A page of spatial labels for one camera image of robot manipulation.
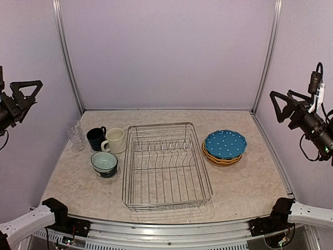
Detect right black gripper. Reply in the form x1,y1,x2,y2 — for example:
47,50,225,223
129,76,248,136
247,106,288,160
270,90,333,156

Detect clear glass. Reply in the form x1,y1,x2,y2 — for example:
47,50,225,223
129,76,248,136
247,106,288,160
65,120,82,139
69,130,86,149

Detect blue polka dot plate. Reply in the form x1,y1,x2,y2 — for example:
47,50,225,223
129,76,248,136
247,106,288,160
204,130,248,159

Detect dark blue mug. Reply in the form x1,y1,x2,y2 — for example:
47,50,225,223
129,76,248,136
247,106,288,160
86,126,107,151

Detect yellow polka dot plate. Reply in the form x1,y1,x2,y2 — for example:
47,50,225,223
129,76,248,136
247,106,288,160
205,155,242,166
202,143,244,164

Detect white ceramic mug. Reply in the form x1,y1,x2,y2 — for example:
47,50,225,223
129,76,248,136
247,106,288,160
101,128,126,154

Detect light striped rice bowl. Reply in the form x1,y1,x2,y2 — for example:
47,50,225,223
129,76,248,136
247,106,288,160
91,152,118,173

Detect dark blue white bowl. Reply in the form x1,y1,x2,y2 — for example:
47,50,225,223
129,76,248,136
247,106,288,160
93,161,118,178

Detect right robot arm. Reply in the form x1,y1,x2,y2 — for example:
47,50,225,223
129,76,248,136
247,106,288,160
266,90,332,231

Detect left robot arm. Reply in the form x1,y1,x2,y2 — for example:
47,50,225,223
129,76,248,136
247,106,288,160
1,70,73,249

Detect bird pattern ceramic plate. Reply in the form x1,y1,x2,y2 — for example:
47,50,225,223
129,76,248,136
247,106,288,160
206,158,241,167

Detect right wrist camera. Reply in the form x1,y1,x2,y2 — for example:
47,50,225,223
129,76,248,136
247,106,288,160
308,62,326,114

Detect back wall aluminium rail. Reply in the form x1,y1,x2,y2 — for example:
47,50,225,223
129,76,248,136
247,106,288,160
84,108,253,113

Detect left corner aluminium post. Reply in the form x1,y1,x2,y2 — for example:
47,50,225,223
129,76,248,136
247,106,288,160
52,0,85,115

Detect corner aluminium post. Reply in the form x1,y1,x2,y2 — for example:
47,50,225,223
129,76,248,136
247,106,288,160
52,0,85,115
252,0,283,115

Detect right corner aluminium post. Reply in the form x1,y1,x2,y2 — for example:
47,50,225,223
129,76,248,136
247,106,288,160
252,0,283,115

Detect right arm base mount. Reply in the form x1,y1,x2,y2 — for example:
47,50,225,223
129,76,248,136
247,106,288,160
248,215,293,236

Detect metal wire dish rack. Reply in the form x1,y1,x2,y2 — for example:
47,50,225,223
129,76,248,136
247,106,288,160
122,122,213,211

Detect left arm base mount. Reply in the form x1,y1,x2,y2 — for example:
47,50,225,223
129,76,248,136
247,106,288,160
47,216,91,238

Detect aluminium front frame rail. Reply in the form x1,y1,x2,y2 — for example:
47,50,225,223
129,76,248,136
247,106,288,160
18,205,321,250

